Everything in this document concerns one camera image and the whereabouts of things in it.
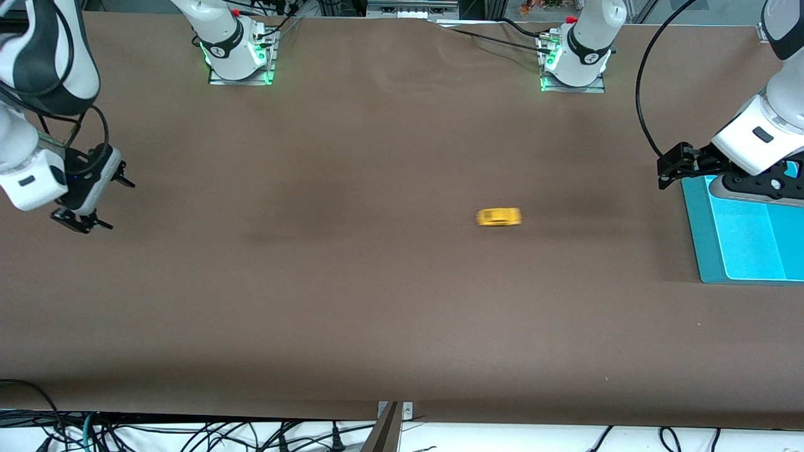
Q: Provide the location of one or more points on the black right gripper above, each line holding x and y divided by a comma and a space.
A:
90, 179

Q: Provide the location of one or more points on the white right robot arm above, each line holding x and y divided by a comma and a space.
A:
226, 37

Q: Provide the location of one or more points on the small metal edge bracket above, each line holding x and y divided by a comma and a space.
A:
407, 411

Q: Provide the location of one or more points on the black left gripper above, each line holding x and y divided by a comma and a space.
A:
701, 159

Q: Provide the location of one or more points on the yellow toy beetle car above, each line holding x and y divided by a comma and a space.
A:
499, 217

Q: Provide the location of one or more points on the dark angled bar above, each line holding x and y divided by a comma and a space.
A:
383, 436

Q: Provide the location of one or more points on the brown table cover sheet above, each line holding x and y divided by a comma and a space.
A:
402, 314

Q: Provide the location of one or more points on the teal plastic storage bin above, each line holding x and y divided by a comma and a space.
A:
747, 245

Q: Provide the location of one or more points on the grey power strip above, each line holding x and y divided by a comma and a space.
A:
411, 9

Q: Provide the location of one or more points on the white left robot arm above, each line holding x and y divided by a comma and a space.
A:
587, 37

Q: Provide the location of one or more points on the metal corner bracket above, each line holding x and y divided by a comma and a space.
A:
763, 31

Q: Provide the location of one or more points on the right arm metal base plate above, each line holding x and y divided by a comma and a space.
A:
242, 81

